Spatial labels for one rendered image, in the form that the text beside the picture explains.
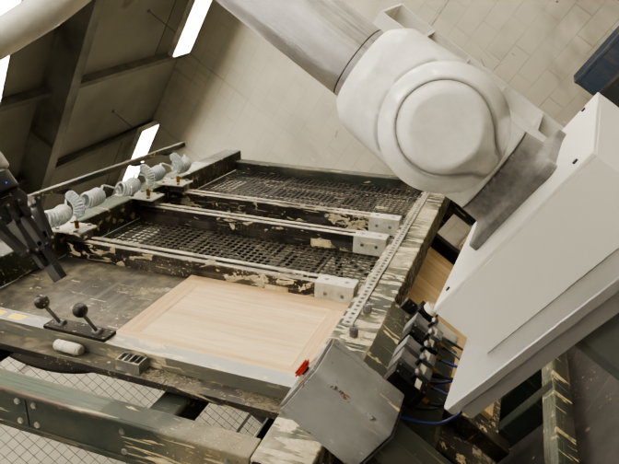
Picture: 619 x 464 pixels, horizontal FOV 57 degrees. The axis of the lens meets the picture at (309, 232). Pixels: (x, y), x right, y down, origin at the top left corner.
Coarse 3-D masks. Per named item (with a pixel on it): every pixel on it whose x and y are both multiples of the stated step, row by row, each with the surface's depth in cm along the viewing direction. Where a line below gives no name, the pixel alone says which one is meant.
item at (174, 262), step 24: (72, 192) 205; (72, 240) 207; (96, 240) 208; (120, 240) 206; (120, 264) 202; (144, 264) 199; (168, 264) 195; (192, 264) 192; (216, 264) 188; (240, 264) 190; (288, 288) 182; (312, 288) 179; (336, 288) 176
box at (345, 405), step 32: (320, 352) 109; (352, 352) 107; (320, 384) 98; (352, 384) 100; (384, 384) 105; (288, 416) 103; (320, 416) 100; (352, 416) 98; (384, 416) 99; (352, 448) 100
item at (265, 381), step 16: (0, 320) 159; (16, 320) 158; (32, 320) 158; (48, 320) 158; (32, 336) 157; (48, 336) 155; (64, 336) 152; (112, 336) 151; (96, 352) 150; (112, 352) 148; (128, 352) 146; (144, 352) 145; (160, 352) 145; (176, 352) 145; (192, 352) 145; (160, 368) 144; (176, 368) 142; (192, 368) 141; (208, 368) 139; (224, 368) 138; (240, 368) 139; (256, 368) 139; (224, 384) 139; (240, 384) 137; (256, 384) 135; (272, 384) 134; (288, 384) 133
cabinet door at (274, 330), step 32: (192, 288) 183; (224, 288) 184; (256, 288) 184; (160, 320) 164; (192, 320) 165; (224, 320) 165; (256, 320) 165; (288, 320) 166; (320, 320) 166; (224, 352) 149; (256, 352) 150; (288, 352) 150
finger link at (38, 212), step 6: (36, 198) 117; (36, 204) 117; (36, 210) 117; (42, 210) 117; (36, 216) 117; (42, 216) 117; (36, 222) 118; (42, 222) 117; (48, 222) 118; (42, 228) 117; (48, 228) 117; (48, 234) 117
